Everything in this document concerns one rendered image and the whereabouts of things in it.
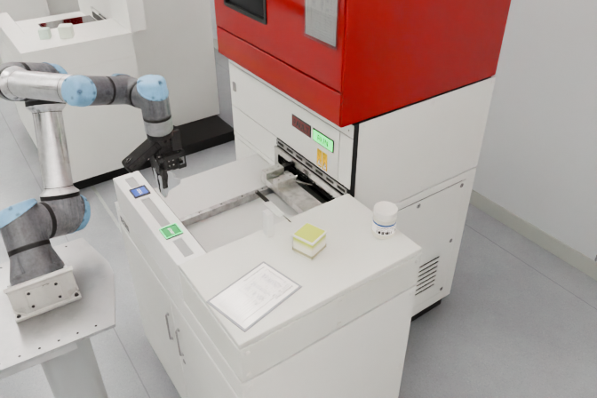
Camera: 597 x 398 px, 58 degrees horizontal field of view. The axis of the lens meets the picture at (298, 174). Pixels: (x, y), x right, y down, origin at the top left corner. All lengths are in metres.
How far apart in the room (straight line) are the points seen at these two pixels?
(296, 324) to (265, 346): 0.10
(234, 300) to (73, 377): 0.72
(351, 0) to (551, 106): 1.72
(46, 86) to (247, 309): 0.77
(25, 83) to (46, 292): 0.59
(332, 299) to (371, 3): 0.82
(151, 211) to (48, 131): 0.40
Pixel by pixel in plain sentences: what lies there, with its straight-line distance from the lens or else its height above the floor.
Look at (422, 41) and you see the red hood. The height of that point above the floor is 1.44.
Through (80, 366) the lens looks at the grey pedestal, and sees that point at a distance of 1.96.
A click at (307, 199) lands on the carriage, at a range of 1.93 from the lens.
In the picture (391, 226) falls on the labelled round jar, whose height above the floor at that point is 1.02.
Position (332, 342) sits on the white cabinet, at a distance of 1.60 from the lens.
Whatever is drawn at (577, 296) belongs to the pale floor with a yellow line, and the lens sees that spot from 3.14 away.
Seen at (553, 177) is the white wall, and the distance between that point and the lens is 3.16.
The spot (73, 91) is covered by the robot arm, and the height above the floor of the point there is 1.47.
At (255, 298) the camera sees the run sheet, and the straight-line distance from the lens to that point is 1.45.
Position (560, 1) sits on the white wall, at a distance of 2.93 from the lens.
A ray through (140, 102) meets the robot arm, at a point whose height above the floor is 1.41.
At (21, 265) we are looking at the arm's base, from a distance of 1.73.
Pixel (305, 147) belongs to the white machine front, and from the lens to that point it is 1.97.
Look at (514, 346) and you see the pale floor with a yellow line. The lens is 2.77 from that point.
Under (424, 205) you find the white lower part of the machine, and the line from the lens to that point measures 2.19.
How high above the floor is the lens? 2.01
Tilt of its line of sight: 33 degrees down
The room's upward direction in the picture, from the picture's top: straight up
